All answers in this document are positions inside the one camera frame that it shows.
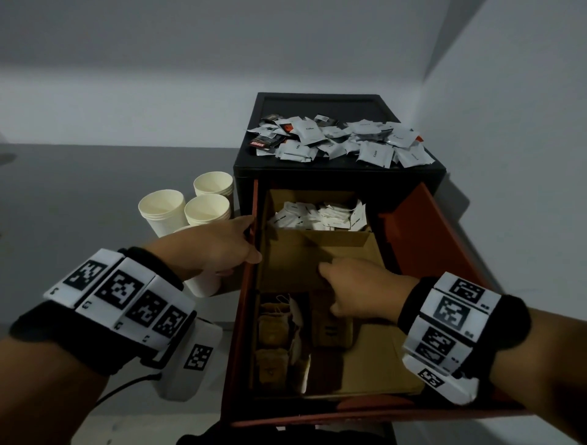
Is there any person's left hand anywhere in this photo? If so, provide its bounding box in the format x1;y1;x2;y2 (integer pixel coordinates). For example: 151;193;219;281
145;214;263;281

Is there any person's right hand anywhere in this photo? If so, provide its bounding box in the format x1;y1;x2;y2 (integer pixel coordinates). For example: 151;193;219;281
318;257;419;324

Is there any red drawer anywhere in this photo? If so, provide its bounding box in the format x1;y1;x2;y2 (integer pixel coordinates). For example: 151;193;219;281
221;179;533;430

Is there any person's left forearm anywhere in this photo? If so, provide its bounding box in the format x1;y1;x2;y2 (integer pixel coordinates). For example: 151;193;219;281
0;334;113;445

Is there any person's right forearm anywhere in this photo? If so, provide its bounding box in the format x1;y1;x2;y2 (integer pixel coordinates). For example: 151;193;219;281
486;306;587;445

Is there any white paper cup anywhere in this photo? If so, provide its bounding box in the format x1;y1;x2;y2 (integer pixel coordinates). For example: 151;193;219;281
184;194;232;226
193;171;234;199
138;189;188;238
174;224;230;299

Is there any brown tea bag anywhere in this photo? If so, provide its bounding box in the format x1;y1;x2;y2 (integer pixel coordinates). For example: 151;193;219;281
255;345;312;396
258;296;304;348

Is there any heap of small white sachets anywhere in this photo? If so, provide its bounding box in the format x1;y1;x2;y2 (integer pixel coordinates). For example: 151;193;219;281
270;200;370;233

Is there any cardboard divider box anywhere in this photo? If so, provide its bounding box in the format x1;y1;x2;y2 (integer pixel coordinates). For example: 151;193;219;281
250;189;426;398

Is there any brown paper packet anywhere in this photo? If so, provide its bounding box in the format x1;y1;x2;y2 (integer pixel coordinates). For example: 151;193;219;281
312;293;355;349

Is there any black and red sachet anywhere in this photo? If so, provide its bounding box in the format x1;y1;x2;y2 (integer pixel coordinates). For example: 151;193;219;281
249;135;281;155

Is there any black cabinet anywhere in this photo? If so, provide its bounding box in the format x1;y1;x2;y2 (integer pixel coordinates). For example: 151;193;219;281
232;93;447;225

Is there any left marker wristband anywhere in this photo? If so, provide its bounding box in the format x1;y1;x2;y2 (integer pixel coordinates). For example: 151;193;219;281
9;247;199;377

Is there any marker wristband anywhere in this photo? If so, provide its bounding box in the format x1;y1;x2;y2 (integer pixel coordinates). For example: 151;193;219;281
397;272;533;407
9;247;199;377

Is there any pile of white sachets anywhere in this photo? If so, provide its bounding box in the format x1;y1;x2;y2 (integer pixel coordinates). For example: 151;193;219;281
247;115;436;169

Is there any right marker wristband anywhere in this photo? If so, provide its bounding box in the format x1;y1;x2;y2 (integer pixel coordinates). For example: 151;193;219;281
397;272;533;407

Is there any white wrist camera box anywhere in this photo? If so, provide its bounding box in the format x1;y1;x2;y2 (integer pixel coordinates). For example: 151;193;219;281
155;316;223;403

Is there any black cable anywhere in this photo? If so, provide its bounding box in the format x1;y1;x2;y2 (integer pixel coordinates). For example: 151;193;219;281
94;372;164;407

